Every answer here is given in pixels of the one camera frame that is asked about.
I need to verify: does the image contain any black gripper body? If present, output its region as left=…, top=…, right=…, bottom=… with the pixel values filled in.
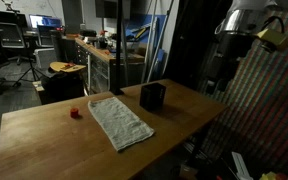
left=213, top=32, right=252, bottom=84

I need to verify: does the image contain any black perforated box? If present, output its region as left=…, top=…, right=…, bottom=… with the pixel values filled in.
left=139, top=82, right=167, bottom=112

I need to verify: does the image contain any white grey knitted cloth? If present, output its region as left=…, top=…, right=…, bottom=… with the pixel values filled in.
left=87, top=96, right=156, bottom=153

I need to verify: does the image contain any striped colourful backdrop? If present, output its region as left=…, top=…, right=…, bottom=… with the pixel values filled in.
left=197, top=6, right=288, bottom=178

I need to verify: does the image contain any silver aluminium pole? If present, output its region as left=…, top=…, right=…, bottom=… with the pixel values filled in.
left=146, top=0, right=176, bottom=84
left=140, top=0, right=159, bottom=84

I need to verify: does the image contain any blue board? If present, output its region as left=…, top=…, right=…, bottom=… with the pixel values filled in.
left=123, top=14, right=169, bottom=46

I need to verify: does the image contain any black vertical pole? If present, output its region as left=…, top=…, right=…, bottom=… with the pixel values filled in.
left=112, top=0, right=125, bottom=96

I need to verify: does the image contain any wooden top workbench cabinet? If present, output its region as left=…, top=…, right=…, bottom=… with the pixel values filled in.
left=74, top=36, right=146, bottom=95

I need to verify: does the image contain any yellow green object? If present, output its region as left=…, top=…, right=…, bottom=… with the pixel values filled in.
left=258, top=171, right=279, bottom=180

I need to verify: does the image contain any round wooden stool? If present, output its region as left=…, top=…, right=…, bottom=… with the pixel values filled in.
left=49, top=61, right=87, bottom=74

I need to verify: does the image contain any small red block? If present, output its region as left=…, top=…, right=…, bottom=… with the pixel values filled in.
left=69, top=107, right=80, bottom=119

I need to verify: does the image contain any black bag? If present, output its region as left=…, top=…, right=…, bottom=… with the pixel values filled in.
left=40, top=71, right=86, bottom=105

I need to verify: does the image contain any lit blue computer monitor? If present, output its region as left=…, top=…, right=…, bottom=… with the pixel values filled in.
left=29, top=14, right=63, bottom=30

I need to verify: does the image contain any mesh back office chair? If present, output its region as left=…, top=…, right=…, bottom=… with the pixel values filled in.
left=0, top=21, right=27, bottom=65

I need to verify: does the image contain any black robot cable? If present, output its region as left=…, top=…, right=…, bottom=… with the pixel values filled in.
left=262, top=15, right=286, bottom=34

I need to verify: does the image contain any white plastic bracket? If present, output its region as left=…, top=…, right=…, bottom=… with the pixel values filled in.
left=231, top=151, right=254, bottom=180

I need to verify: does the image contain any dark wall screen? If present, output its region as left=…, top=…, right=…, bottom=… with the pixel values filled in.
left=95, top=0, right=132, bottom=20

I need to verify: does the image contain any black camera tripod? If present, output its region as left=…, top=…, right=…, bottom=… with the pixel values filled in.
left=12, top=36, right=49, bottom=88

